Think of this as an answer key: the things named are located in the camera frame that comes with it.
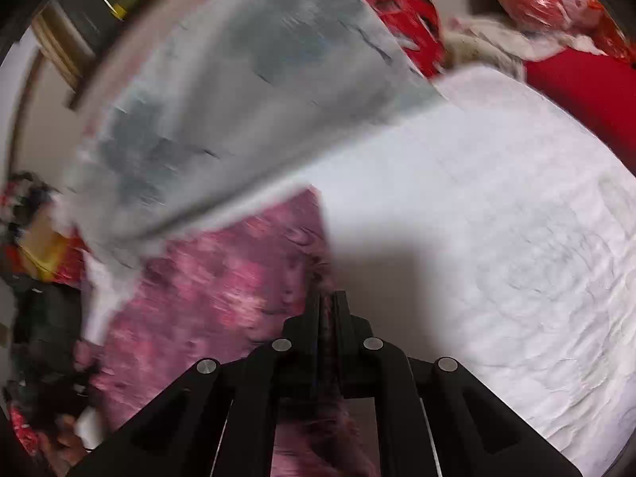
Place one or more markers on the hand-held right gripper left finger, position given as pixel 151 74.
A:
pixel 310 330

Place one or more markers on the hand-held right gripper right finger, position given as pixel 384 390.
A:
pixel 343 330

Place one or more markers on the pink floral garment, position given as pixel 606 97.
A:
pixel 213 293

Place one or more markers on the pile of mixed clothes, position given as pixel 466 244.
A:
pixel 25 198

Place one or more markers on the white quilted bed cover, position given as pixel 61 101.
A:
pixel 497 233

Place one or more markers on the grey floral blanket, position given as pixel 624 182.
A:
pixel 248 109

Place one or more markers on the red shiny fabric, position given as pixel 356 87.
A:
pixel 69 263

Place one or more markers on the yellow cardboard box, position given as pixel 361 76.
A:
pixel 44 253

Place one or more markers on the red patterned cloth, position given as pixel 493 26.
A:
pixel 397 0

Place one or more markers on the red patterned fabric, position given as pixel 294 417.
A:
pixel 586 89

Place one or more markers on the wooden door frame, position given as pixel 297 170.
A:
pixel 59 44

